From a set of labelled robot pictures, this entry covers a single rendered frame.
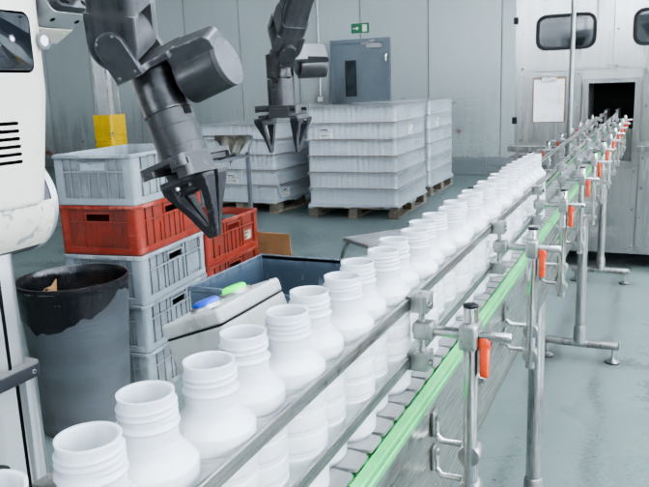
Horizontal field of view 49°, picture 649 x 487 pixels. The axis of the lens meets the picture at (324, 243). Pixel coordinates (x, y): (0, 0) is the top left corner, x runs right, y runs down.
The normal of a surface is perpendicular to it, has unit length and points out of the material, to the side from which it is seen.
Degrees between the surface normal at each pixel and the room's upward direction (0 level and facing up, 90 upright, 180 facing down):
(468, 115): 90
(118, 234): 90
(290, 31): 139
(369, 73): 90
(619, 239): 90
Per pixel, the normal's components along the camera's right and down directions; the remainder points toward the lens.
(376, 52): -0.41, 0.21
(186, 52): -0.14, 0.59
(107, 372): 0.76, 0.17
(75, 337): 0.30, 0.25
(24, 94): 0.91, 0.05
